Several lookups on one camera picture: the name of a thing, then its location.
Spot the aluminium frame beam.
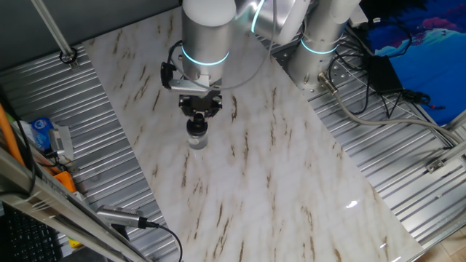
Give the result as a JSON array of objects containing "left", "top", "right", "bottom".
[{"left": 0, "top": 145, "right": 151, "bottom": 262}]

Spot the blue tissue pack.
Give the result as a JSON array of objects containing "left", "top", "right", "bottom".
[{"left": 28, "top": 116, "right": 56, "bottom": 152}]

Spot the black keyboard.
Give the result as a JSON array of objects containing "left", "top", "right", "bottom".
[{"left": 0, "top": 202, "right": 66, "bottom": 262}]

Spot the orange button box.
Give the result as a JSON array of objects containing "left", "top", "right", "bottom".
[{"left": 53, "top": 170, "right": 78, "bottom": 194}]

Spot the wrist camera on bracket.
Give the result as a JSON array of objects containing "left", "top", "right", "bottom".
[{"left": 159, "top": 61, "right": 213, "bottom": 97}]

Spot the black power adapter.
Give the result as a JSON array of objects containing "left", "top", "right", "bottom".
[{"left": 366, "top": 55, "right": 405, "bottom": 96}]

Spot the black ring clamp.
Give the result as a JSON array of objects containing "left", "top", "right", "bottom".
[{"left": 58, "top": 47, "right": 79, "bottom": 66}]

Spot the aluminium corner bracket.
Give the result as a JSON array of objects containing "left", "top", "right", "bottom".
[{"left": 424, "top": 139, "right": 466, "bottom": 175}]

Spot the white marble pattern mat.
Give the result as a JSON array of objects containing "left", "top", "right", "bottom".
[{"left": 82, "top": 0, "right": 425, "bottom": 262}]

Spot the orange tube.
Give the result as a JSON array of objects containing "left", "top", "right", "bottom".
[{"left": 0, "top": 103, "right": 27, "bottom": 169}]

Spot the white power strip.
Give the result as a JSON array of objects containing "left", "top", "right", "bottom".
[{"left": 347, "top": 4, "right": 369, "bottom": 29}]

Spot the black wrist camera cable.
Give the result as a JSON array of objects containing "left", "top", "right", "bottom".
[{"left": 166, "top": 39, "right": 183, "bottom": 67}]

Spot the thin black cable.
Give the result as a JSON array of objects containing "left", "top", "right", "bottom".
[{"left": 0, "top": 86, "right": 38, "bottom": 194}]

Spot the small silver metal bracket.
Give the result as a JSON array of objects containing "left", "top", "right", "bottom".
[{"left": 48, "top": 124, "right": 76, "bottom": 162}]

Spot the black dropper lid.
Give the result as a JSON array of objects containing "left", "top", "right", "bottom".
[{"left": 185, "top": 112, "right": 210, "bottom": 138}]

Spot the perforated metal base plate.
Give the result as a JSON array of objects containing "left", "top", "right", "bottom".
[{"left": 272, "top": 46, "right": 355, "bottom": 102}]

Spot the small clear glass jar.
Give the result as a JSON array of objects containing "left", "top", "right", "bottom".
[{"left": 187, "top": 132, "right": 210, "bottom": 151}]

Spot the aluminium pole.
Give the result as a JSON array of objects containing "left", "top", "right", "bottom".
[{"left": 30, "top": 0, "right": 80, "bottom": 71}]

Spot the thick grey cable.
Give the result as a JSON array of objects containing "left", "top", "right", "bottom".
[{"left": 317, "top": 71, "right": 462, "bottom": 146}]

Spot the blue printed cloth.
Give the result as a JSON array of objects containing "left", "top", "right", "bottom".
[{"left": 363, "top": 0, "right": 466, "bottom": 127}]

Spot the silver ribbed camera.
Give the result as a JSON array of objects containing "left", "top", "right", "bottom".
[{"left": 95, "top": 205, "right": 147, "bottom": 229}]

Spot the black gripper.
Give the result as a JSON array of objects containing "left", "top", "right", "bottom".
[{"left": 178, "top": 87, "right": 224, "bottom": 124}]

